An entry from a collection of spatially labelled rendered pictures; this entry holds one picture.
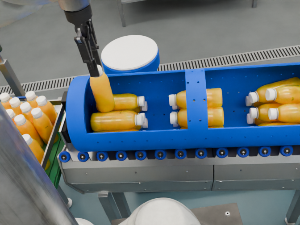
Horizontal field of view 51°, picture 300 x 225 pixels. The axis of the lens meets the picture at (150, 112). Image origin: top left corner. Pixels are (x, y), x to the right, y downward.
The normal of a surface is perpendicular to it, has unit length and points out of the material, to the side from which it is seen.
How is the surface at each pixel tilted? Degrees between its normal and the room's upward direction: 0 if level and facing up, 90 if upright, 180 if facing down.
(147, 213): 7
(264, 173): 71
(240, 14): 0
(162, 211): 5
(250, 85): 79
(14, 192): 83
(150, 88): 85
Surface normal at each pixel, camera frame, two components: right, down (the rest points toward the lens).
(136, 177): -0.09, 0.46
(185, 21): -0.12, -0.69
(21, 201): 0.67, 0.37
